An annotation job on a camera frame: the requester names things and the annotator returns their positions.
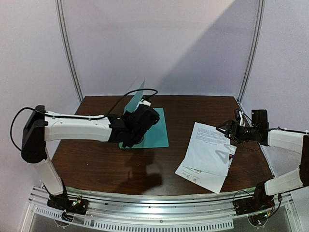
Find colourful printed brochure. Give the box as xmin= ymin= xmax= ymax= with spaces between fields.
xmin=175 ymin=144 xmax=237 ymax=194

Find aluminium wall post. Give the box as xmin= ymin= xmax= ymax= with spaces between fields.
xmin=237 ymin=0 xmax=266 ymax=104
xmin=55 ymin=0 xmax=84 ymax=103

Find left aluminium wall post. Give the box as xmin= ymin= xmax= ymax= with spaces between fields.
xmin=55 ymin=0 xmax=84 ymax=103

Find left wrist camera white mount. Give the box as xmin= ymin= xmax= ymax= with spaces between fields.
xmin=135 ymin=96 xmax=151 ymax=110

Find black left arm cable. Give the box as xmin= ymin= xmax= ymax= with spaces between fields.
xmin=9 ymin=88 xmax=159 ymax=150

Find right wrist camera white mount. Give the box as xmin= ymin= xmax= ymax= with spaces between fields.
xmin=234 ymin=109 xmax=251 ymax=126

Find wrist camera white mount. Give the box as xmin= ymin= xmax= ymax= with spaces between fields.
xmin=234 ymin=109 xmax=251 ymax=126
xmin=135 ymin=96 xmax=151 ymax=110

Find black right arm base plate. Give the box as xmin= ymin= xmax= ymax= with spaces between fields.
xmin=232 ymin=195 xmax=275 ymax=216

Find right aluminium wall post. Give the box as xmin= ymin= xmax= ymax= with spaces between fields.
xmin=237 ymin=0 xmax=266 ymax=104

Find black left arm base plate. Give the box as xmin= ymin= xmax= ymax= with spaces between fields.
xmin=47 ymin=193 xmax=89 ymax=215

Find aluminium front rail frame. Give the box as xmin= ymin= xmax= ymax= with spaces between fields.
xmin=21 ymin=187 xmax=302 ymax=232

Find white printed text sheets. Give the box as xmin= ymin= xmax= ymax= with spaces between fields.
xmin=183 ymin=122 xmax=230 ymax=176

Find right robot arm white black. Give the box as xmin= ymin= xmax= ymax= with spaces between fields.
xmin=216 ymin=109 xmax=309 ymax=211

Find teal file folder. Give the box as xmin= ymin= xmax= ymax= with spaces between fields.
xmin=124 ymin=90 xmax=169 ymax=149

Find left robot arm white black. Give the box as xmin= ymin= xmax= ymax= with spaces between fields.
xmin=21 ymin=104 xmax=160 ymax=210

